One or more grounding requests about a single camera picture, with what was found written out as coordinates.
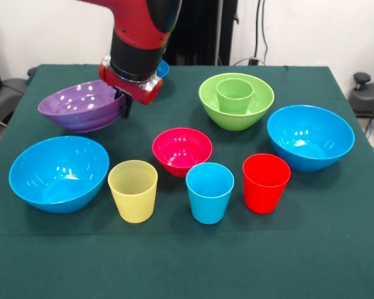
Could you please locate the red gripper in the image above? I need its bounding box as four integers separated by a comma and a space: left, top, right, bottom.
98, 54, 164, 120

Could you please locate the purple bowl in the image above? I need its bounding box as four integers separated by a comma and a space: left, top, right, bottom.
37, 79, 126, 134

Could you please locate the green bowl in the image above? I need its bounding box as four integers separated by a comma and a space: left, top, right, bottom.
198, 72, 276, 132

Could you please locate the large light blue bowl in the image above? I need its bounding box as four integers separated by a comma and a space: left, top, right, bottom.
8, 135, 110, 214
266, 105, 356, 173

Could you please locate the small dark blue bowl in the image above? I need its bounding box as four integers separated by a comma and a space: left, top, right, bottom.
157, 59, 170, 80

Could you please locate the pink bowl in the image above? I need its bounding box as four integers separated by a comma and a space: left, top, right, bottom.
151, 127, 214, 178

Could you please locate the yellow cup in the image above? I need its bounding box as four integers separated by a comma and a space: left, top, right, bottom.
107, 159, 159, 224

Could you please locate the light blue cup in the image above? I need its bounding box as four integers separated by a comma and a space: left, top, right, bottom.
185, 162, 235, 225

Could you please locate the red cup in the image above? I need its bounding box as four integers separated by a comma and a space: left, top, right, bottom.
242, 153, 292, 215

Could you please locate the dark green tablecloth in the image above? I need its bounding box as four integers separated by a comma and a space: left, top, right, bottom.
0, 64, 374, 299

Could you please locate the grey pedestal foot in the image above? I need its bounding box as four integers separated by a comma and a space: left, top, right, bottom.
0, 77, 29, 125
348, 72, 374, 115

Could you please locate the black wall cable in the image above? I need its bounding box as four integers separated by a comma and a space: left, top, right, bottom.
230, 0, 269, 66

